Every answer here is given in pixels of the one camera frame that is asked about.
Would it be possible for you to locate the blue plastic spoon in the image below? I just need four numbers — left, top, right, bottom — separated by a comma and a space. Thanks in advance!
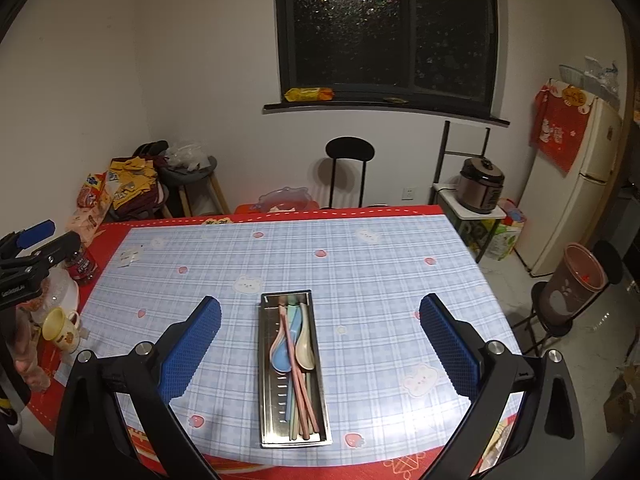
273, 307, 302, 374

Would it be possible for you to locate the pink chopstick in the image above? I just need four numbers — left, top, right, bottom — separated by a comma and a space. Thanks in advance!
279, 306, 310, 441
296, 363, 319, 435

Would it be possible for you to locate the stainless steel utensil tray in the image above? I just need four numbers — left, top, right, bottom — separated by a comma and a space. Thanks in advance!
258, 289, 332, 448

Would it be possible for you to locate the beige plastic spoon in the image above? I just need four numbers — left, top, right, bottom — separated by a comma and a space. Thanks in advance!
295, 302, 316, 370

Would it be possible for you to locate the green chopstick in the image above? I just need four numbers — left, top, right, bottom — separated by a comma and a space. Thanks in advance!
285, 374, 297, 441

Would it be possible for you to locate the pink plastic spoon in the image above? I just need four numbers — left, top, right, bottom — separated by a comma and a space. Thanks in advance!
269, 325, 288, 373

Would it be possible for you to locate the green plastic spoon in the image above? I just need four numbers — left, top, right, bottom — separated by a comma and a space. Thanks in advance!
286, 295, 299, 323

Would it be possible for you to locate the person's left hand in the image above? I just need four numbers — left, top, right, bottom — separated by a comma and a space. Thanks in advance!
12, 309, 51, 393

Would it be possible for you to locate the jar with red label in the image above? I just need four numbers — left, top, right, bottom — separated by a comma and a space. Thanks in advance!
65, 245, 99, 284

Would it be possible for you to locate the clear plastic container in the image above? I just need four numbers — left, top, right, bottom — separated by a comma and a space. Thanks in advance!
32, 266, 79, 325

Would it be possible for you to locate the cream cartoon mug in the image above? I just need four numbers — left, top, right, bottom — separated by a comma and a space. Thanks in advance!
42, 307, 80, 353

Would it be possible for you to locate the snack bags pile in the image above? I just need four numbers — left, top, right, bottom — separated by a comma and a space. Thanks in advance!
66, 141, 168, 247

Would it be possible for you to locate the small white side table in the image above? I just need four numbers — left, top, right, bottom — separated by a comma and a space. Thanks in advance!
430, 183, 506, 263

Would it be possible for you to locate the brown waste bin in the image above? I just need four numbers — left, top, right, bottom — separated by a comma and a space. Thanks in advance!
538, 243, 606, 325

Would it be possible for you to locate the wooden stool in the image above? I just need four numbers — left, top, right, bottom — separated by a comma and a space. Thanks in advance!
157, 156, 230, 218

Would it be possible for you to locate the brown rice cooker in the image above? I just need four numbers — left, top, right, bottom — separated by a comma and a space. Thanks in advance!
456, 157, 504, 214

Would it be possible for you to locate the white refrigerator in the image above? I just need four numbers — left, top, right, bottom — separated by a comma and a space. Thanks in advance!
515, 93, 622, 278

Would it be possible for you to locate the black stool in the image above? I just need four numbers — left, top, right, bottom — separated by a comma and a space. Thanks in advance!
513, 240, 623, 356

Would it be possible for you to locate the black round chair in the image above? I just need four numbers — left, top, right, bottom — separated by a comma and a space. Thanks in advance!
324, 136, 375, 209

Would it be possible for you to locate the yellow snack packet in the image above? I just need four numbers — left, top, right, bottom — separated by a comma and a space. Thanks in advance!
284, 87, 334, 103

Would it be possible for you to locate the dark window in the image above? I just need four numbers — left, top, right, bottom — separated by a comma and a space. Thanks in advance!
276, 0, 498, 118

